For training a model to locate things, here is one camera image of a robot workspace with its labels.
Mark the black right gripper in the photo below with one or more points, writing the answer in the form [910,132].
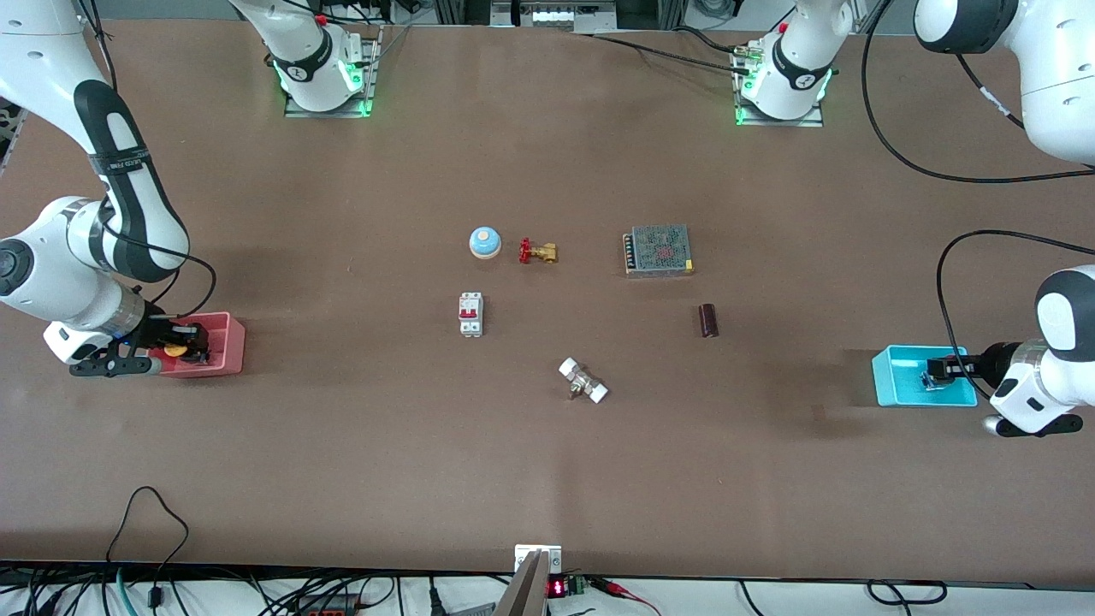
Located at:
[159,330]

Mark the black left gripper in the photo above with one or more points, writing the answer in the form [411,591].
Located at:
[997,361]

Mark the yellow push button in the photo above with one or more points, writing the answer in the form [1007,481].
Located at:
[175,349]

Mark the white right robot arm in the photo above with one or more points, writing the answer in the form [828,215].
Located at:
[120,171]

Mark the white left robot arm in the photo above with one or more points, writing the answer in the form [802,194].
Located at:
[1052,77]

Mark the pink plastic box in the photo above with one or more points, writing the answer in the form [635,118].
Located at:
[227,342]

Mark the cyan plastic box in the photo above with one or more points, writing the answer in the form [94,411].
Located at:
[898,385]

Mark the dark brown capacitor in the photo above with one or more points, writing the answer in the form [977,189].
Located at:
[708,320]

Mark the white circuit breaker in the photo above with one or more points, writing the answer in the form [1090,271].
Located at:
[470,314]

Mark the black power strip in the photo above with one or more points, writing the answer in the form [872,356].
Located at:
[329,606]

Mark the blue round knob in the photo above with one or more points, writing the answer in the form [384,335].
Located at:
[484,242]

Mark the metal mesh power supply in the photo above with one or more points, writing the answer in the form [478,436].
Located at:
[659,250]

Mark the metal fitting white ends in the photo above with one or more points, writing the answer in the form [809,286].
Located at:
[583,381]

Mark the red clip lead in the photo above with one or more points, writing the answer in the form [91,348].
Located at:
[620,589]

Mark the red digit display module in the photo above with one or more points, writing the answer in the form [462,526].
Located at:
[560,587]

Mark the silver electronics box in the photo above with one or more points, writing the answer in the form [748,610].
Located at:
[556,13]

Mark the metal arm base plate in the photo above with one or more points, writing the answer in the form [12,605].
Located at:
[813,120]
[369,77]

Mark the grey metal mount bar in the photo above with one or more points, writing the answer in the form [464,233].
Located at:
[526,590]

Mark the white bracket plate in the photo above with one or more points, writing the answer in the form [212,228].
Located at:
[554,554]

